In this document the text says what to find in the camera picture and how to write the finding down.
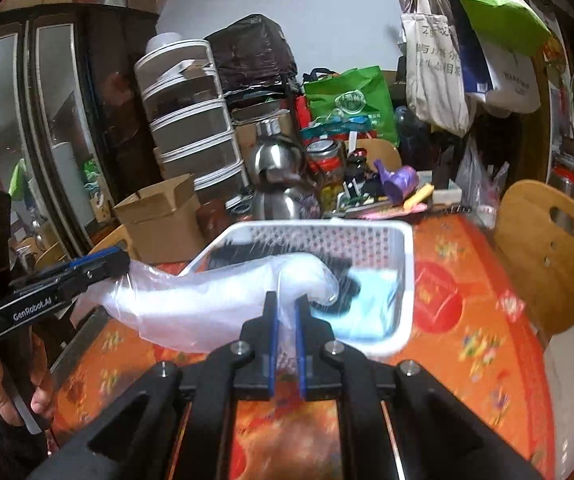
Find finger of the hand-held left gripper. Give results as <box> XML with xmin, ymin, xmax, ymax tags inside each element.
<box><xmin>57</xmin><ymin>252</ymin><xmax>131</xmax><ymax>303</ymax></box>
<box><xmin>32</xmin><ymin>247</ymin><xmax>125</xmax><ymax>281</ymax></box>

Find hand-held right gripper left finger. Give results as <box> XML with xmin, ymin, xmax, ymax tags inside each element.
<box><xmin>24</xmin><ymin>290</ymin><xmax>280</xmax><ymax>480</ymax></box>

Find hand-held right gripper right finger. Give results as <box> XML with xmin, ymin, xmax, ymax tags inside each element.
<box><xmin>293</xmin><ymin>294</ymin><xmax>548</xmax><ymax>480</ymax></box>

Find grey knit sock orange trim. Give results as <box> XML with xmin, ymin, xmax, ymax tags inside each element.
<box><xmin>334</xmin><ymin>260</ymin><xmax>363</xmax><ymax>316</ymax></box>

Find light blue packet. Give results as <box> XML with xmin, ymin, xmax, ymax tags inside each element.
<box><xmin>312</xmin><ymin>267</ymin><xmax>400</xmax><ymax>341</ymax></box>

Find clear plastic packaging bag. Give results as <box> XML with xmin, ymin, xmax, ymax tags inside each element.
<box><xmin>70</xmin><ymin>251</ymin><xmax>348</xmax><ymax>356</ymax></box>

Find white perforated plastic basket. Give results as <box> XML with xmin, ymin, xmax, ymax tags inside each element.
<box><xmin>179</xmin><ymin>219</ymin><xmax>414</xmax><ymax>357</ymax></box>

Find person's left forearm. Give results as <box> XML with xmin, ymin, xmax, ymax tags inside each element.
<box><xmin>0</xmin><ymin>400</ymin><xmax>55</xmax><ymax>480</ymax></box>

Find person's left hand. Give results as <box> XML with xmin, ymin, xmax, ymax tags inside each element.
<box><xmin>0</xmin><ymin>332</ymin><xmax>55</xmax><ymax>428</ymax></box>

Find open cardboard box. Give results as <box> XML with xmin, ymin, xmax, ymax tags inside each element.
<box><xmin>112</xmin><ymin>173</ymin><xmax>205</xmax><ymax>263</ymax></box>

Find brown mug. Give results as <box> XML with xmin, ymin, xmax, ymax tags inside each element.
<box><xmin>196</xmin><ymin>199</ymin><xmax>233</xmax><ymax>241</ymax></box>

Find stainless steel kettle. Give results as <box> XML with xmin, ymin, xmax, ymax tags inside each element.
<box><xmin>249</xmin><ymin>177</ymin><xmax>324</xmax><ymax>221</ymax></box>
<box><xmin>251</xmin><ymin>120</ymin><xmax>309</xmax><ymax>181</ymax></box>

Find dark wooden glass cabinet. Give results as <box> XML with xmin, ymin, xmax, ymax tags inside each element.
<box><xmin>0</xmin><ymin>2</ymin><xmax>160</xmax><ymax>261</ymax></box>

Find plastic drawer unit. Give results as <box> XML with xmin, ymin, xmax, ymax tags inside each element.
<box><xmin>134</xmin><ymin>39</ymin><xmax>250</xmax><ymax>206</ymax></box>

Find red floral tablecloth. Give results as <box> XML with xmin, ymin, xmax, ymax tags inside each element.
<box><xmin>50</xmin><ymin>212</ymin><xmax>558</xmax><ymax>480</ymax></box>

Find dark sauce bottle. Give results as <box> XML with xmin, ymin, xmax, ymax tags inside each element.
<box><xmin>344</xmin><ymin>149</ymin><xmax>370</xmax><ymax>197</ymax></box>

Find glass jar red contents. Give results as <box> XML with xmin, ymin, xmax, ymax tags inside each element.
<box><xmin>306</xmin><ymin>139</ymin><xmax>346</xmax><ymax>188</ymax></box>

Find purple plastic object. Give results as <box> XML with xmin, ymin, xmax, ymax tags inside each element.
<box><xmin>373</xmin><ymin>159</ymin><xmax>420</xmax><ymax>204</ymax></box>

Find white plastic bowl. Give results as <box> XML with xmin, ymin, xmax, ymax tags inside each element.
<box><xmin>144</xmin><ymin>32</ymin><xmax>186</xmax><ymax>54</ymax></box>

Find dark water bottle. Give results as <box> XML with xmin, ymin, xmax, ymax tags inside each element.
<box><xmin>394</xmin><ymin>107</ymin><xmax>432</xmax><ymax>171</ymax></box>

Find crinkled plastic bag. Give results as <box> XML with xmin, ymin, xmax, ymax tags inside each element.
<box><xmin>456</xmin><ymin>140</ymin><xmax>510</xmax><ymax>211</ymax></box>

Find green shopping bag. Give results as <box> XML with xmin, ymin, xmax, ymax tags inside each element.
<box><xmin>303</xmin><ymin>66</ymin><xmax>400</xmax><ymax>147</ymax></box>

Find black plastic-wrapped box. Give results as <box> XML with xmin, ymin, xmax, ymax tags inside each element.
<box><xmin>204</xmin><ymin>14</ymin><xmax>300</xmax><ymax>93</ymax></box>

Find beige canvas tote bag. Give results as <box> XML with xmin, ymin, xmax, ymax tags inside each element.
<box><xmin>399</xmin><ymin>7</ymin><xmax>470</xmax><ymax>138</ymax></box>

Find white and blue bag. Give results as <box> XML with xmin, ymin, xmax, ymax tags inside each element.
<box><xmin>454</xmin><ymin>0</ymin><xmax>542</xmax><ymax>113</ymax></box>

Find hanging green bag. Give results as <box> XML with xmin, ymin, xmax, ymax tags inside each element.
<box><xmin>427</xmin><ymin>0</ymin><xmax>552</xmax><ymax>58</ymax></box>

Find white flat strap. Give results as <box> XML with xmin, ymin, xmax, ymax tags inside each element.
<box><xmin>0</xmin><ymin>350</ymin><xmax>43</xmax><ymax>433</ymax></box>

